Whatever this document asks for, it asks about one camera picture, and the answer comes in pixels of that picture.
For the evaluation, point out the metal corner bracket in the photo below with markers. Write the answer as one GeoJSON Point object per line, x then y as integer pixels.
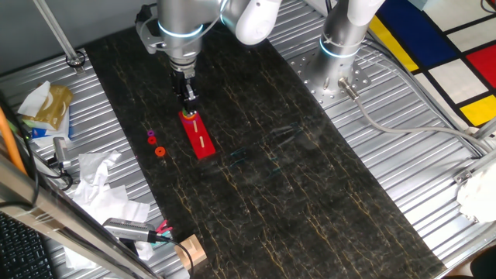
{"type": "Point", "coordinates": [463, 177]}

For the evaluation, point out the yellow and white bag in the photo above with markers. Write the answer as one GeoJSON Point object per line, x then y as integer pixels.
{"type": "Point", "coordinates": [52, 106]}

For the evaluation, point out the colourful Mondrian pattern mat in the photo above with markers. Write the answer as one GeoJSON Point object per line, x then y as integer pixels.
{"type": "Point", "coordinates": [418, 35]}

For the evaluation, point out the black keyboard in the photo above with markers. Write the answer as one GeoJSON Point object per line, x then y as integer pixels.
{"type": "Point", "coordinates": [23, 252]}

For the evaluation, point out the black marble pattern mat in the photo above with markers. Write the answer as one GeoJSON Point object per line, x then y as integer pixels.
{"type": "Point", "coordinates": [290, 193]}

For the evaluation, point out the red Hanoi base with pegs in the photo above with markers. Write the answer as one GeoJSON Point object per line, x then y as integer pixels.
{"type": "Point", "coordinates": [192, 135]}

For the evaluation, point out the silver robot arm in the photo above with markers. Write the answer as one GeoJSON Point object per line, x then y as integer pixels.
{"type": "Point", "coordinates": [180, 38]}

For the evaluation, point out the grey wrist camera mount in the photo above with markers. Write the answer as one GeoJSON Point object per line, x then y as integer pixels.
{"type": "Point", "coordinates": [147, 38]}

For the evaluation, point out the teal plastic clip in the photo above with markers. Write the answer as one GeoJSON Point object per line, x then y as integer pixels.
{"type": "Point", "coordinates": [162, 235]}

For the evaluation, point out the aluminium frame bar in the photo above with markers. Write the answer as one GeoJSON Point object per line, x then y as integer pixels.
{"type": "Point", "coordinates": [58, 221]}

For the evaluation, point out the silver ribbed camera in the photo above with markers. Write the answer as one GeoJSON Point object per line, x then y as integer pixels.
{"type": "Point", "coordinates": [128, 228]}

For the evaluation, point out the orange tube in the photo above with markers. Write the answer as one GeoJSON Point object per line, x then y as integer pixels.
{"type": "Point", "coordinates": [11, 143]}

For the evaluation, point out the large white paper towel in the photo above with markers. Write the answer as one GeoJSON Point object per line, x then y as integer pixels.
{"type": "Point", "coordinates": [112, 205]}

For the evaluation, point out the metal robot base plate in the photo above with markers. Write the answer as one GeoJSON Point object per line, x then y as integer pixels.
{"type": "Point", "coordinates": [329, 102]}

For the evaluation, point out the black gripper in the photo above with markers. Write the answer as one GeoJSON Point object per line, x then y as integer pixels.
{"type": "Point", "coordinates": [181, 85]}

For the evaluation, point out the slotted wooden block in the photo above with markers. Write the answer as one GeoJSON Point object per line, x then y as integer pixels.
{"type": "Point", "coordinates": [195, 248]}

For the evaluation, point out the blue white tissue packet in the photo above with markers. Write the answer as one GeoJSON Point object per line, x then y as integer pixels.
{"type": "Point", "coordinates": [42, 133]}

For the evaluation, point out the small silver camera on mount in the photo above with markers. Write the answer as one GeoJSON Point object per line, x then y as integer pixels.
{"type": "Point", "coordinates": [60, 149]}

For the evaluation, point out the metal camera pole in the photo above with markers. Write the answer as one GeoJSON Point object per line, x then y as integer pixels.
{"type": "Point", "coordinates": [60, 33]}

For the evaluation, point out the crumpled white paper towel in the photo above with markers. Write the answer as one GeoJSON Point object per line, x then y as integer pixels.
{"type": "Point", "coordinates": [95, 166]}

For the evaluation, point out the white facial tissue sheet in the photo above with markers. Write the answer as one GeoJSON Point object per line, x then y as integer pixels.
{"type": "Point", "coordinates": [35, 100]}

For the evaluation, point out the white crumpled cloth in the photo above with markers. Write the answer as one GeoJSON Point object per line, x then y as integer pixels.
{"type": "Point", "coordinates": [480, 197]}

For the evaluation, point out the pink plastic clip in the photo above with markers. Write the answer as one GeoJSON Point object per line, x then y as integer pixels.
{"type": "Point", "coordinates": [164, 226]}

